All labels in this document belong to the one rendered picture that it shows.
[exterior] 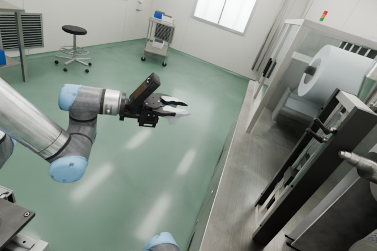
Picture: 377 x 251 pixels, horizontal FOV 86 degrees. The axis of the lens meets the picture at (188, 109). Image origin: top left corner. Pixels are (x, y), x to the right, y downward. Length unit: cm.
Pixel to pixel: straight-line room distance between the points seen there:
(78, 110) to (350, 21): 579
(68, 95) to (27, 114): 12
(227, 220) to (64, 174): 56
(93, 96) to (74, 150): 15
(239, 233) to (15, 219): 72
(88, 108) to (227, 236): 60
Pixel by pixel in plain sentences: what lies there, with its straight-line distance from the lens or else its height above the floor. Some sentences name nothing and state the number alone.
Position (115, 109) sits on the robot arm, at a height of 122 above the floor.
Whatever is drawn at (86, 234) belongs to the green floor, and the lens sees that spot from 174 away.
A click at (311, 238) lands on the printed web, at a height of 98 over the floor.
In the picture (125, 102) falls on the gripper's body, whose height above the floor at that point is 123.
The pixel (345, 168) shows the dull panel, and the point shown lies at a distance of 145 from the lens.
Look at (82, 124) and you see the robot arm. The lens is 64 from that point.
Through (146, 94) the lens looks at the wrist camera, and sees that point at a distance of 57.
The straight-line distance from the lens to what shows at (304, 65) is 124.
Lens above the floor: 154
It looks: 29 degrees down
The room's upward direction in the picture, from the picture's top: 18 degrees clockwise
